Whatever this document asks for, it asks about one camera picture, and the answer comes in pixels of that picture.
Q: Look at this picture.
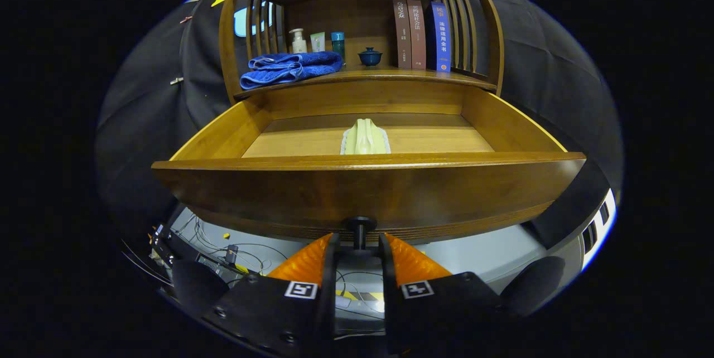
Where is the white pump bottle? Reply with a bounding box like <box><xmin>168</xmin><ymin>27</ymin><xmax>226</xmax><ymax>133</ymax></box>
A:
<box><xmin>288</xmin><ymin>28</ymin><xmax>308</xmax><ymax>55</ymax></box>

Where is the blue book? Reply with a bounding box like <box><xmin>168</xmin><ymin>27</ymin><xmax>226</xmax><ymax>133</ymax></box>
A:
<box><xmin>426</xmin><ymin>1</ymin><xmax>452</xmax><ymax>73</ymax></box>

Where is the tangle of thin cables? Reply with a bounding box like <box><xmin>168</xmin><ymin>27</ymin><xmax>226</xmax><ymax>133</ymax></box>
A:
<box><xmin>167</xmin><ymin>216</ymin><xmax>291</xmax><ymax>278</ymax></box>

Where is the wooden countertop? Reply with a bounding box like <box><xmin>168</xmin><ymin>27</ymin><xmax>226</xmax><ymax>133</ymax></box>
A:
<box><xmin>234</xmin><ymin>65</ymin><xmax>497</xmax><ymax>101</ymax></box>

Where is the folded blue towel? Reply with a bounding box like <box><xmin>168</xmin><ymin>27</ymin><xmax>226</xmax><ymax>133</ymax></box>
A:
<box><xmin>240</xmin><ymin>51</ymin><xmax>344</xmax><ymax>90</ymax></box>

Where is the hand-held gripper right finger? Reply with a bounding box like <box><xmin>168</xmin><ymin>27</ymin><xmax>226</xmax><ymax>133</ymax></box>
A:
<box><xmin>378</xmin><ymin>232</ymin><xmax>505</xmax><ymax>356</ymax></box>

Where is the yellow-green handled scrub sponge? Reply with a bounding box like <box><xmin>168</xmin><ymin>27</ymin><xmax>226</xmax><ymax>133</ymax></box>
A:
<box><xmin>340</xmin><ymin>118</ymin><xmax>391</xmax><ymax>155</ymax></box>

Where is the white slotted panel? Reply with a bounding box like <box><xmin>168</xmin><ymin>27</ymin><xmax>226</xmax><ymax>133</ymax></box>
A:
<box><xmin>580</xmin><ymin>188</ymin><xmax>617</xmax><ymax>272</ymax></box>

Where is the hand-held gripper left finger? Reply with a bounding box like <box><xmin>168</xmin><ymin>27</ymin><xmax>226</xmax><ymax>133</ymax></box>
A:
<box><xmin>202</xmin><ymin>233</ymin><xmax>340</xmax><ymax>358</ymax></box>

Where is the wooden drawer with black knob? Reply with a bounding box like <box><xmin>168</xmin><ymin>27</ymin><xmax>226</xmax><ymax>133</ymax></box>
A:
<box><xmin>152</xmin><ymin>80</ymin><xmax>586</xmax><ymax>251</ymax></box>

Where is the dark brown book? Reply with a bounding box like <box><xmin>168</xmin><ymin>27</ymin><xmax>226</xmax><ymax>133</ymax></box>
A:
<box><xmin>392</xmin><ymin>0</ymin><xmax>412</xmax><ymax>70</ymax></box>

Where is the wooden cabinet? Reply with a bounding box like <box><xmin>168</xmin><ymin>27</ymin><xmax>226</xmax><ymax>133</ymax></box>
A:
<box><xmin>219</xmin><ymin>0</ymin><xmax>505</xmax><ymax>103</ymax></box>

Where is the reddish brown book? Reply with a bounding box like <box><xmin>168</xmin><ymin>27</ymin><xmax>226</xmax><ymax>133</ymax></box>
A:
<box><xmin>407</xmin><ymin>0</ymin><xmax>427</xmax><ymax>70</ymax></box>

